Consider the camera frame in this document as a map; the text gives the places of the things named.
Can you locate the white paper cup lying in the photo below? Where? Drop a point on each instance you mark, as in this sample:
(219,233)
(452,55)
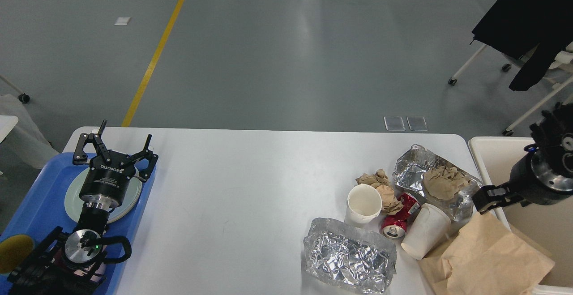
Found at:
(430,225)

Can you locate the brown paper bag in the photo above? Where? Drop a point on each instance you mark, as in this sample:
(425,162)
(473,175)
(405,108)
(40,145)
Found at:
(485,258)

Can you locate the pink mug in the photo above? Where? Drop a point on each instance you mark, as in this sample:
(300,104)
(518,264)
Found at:
(96,277)

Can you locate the foil tray front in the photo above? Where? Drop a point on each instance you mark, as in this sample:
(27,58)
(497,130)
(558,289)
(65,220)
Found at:
(348,257)

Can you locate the teal mug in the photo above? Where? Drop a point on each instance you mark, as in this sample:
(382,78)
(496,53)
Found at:
(13,250)

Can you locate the crushed red soda can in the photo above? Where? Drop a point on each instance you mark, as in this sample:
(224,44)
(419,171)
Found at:
(394,226)

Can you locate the crumpled paper in foil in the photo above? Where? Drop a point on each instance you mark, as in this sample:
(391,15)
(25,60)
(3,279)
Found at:
(444,183)

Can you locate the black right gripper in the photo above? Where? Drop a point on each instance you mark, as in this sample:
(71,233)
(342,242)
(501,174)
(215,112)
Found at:
(532,181)

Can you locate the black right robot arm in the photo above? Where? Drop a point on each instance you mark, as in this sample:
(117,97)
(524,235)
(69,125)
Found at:
(553,136)

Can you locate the green plate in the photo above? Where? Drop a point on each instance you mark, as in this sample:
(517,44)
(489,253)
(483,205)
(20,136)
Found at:
(130,192)

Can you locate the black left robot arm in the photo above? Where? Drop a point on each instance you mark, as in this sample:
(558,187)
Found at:
(81,213)

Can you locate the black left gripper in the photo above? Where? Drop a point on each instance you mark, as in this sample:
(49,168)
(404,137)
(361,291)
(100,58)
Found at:
(106,184)

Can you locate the crumpled foil back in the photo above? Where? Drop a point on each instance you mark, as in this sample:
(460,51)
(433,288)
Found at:
(408,176)

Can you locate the blue plastic tray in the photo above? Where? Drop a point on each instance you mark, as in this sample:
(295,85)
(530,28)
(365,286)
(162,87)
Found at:
(43,208)

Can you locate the white furniture at left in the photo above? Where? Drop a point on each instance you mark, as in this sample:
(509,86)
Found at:
(25,140)

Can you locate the black jacket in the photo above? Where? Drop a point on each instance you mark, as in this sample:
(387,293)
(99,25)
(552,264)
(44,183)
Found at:
(515,27)

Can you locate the crumpled brown paper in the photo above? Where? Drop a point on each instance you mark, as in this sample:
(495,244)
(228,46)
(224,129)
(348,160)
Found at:
(380,181)

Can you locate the white paper cup upright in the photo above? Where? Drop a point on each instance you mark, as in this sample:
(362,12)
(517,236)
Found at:
(363,205)

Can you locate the white plastic bin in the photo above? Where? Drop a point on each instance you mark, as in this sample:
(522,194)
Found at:
(546,228)

